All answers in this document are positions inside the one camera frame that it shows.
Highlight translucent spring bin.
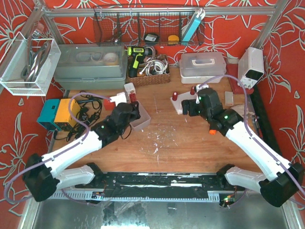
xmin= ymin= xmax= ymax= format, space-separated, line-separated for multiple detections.
xmin=131 ymin=103 xmax=151 ymax=131

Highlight grey storage box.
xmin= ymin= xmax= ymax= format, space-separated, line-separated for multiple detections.
xmin=54 ymin=44 xmax=128 ymax=91

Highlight white peg board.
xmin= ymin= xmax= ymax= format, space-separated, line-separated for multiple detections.
xmin=170 ymin=92 xmax=196 ymax=115

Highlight woven wicker basket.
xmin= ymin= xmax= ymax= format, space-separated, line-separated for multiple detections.
xmin=126 ymin=54 xmax=171 ymax=87

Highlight black tape measure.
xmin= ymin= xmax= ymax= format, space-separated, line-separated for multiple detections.
xmin=143 ymin=33 xmax=159 ymax=45

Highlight beige work glove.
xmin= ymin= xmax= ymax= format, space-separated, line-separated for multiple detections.
xmin=230 ymin=104 xmax=254 ymax=120

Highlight orange black screwdriver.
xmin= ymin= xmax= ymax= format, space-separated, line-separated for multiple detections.
xmin=209 ymin=126 xmax=217 ymax=135

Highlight white plastic toolbox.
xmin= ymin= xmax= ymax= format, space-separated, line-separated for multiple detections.
xmin=179 ymin=52 xmax=226 ymax=84

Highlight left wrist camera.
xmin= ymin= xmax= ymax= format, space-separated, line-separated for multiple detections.
xmin=110 ymin=92 xmax=127 ymax=106

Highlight red large spring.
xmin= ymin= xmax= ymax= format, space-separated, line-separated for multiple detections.
xmin=172 ymin=92 xmax=178 ymax=101
xmin=129 ymin=93 xmax=137 ymax=103
xmin=190 ymin=86 xmax=195 ymax=95

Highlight yellow box device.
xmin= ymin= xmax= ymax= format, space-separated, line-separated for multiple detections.
xmin=54 ymin=98 xmax=81 ymax=132

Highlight white cable coil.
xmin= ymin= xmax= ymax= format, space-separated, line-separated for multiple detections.
xmin=147 ymin=60 xmax=169 ymax=75

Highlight flexible metal hose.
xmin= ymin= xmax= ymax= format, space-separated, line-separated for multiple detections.
xmin=140 ymin=47 xmax=158 ymax=76

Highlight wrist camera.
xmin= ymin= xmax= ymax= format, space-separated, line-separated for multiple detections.
xmin=110 ymin=92 xmax=127 ymax=106
xmin=194 ymin=84 xmax=209 ymax=104

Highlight small white eraser block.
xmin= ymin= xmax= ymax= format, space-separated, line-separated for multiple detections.
xmin=224 ymin=91 xmax=234 ymax=106

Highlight black wire basket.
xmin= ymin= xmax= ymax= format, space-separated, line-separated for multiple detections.
xmin=93 ymin=4 xmax=204 ymax=46

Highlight yellow tape measure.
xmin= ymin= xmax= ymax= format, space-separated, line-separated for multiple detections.
xmin=168 ymin=35 xmax=180 ymax=46

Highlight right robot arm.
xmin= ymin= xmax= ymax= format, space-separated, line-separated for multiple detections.
xmin=181 ymin=88 xmax=305 ymax=207

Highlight white cube adapter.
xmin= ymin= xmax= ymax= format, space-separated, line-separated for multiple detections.
xmin=124 ymin=83 xmax=136 ymax=95

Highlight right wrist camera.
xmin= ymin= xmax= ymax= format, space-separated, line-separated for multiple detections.
xmin=194 ymin=84 xmax=209 ymax=104

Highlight blue hex key holder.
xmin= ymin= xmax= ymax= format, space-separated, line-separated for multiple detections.
xmin=181 ymin=8 xmax=206 ymax=45

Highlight red cube block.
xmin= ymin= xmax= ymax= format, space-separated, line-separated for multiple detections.
xmin=103 ymin=99 xmax=116 ymax=111

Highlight clear acrylic bin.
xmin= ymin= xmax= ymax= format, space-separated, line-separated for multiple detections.
xmin=0 ymin=32 xmax=61 ymax=96

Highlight green black cordless drill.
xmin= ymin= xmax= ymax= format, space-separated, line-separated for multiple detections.
xmin=127 ymin=46 xmax=153 ymax=78

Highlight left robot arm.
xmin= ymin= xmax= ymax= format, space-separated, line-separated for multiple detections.
xmin=22 ymin=101 xmax=141 ymax=202

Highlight teal box device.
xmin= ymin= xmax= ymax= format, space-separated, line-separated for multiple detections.
xmin=37 ymin=99 xmax=61 ymax=131

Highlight white power supply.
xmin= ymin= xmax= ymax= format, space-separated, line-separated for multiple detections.
xmin=238 ymin=47 xmax=264 ymax=89

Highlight black power cables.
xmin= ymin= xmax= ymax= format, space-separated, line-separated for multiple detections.
xmin=53 ymin=90 xmax=104 ymax=144

